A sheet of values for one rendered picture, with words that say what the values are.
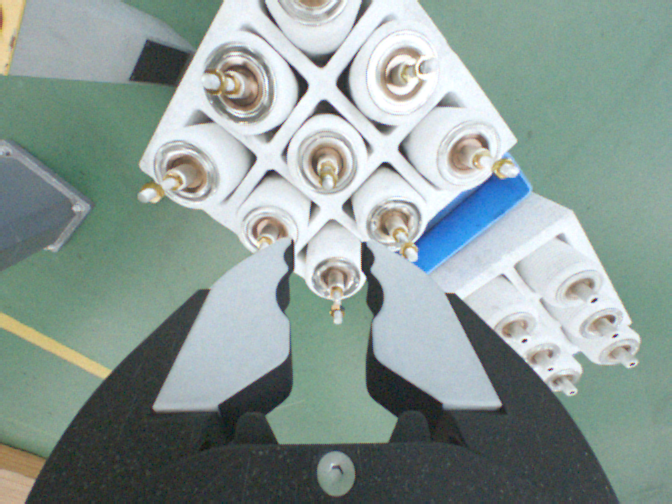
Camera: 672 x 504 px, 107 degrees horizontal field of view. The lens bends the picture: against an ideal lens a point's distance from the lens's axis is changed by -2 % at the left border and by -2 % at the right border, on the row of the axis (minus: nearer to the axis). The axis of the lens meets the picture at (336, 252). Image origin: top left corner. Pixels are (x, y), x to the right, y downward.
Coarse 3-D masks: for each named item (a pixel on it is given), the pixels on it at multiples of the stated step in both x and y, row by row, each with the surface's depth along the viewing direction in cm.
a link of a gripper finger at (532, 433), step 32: (480, 320) 8; (480, 352) 7; (512, 352) 7; (512, 384) 6; (544, 384) 6; (448, 416) 5; (480, 416) 5; (512, 416) 5; (544, 416) 5; (480, 448) 5; (512, 448) 5; (544, 448) 5; (576, 448) 5; (544, 480) 4; (576, 480) 4; (608, 480) 4
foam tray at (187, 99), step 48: (240, 0) 28; (384, 0) 29; (288, 48) 31; (192, 96) 33; (336, 96) 34; (480, 96) 34; (288, 144) 45; (384, 144) 37; (240, 192) 39; (432, 192) 40
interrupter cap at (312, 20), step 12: (288, 0) 23; (300, 0) 23; (312, 0) 23; (324, 0) 23; (336, 0) 23; (348, 0) 23; (288, 12) 24; (300, 12) 24; (312, 12) 24; (324, 12) 24; (336, 12) 24; (312, 24) 24; (324, 24) 24
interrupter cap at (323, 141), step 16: (304, 144) 29; (320, 144) 30; (336, 144) 30; (352, 144) 30; (304, 160) 30; (336, 160) 31; (352, 160) 31; (304, 176) 31; (352, 176) 31; (320, 192) 32; (336, 192) 32
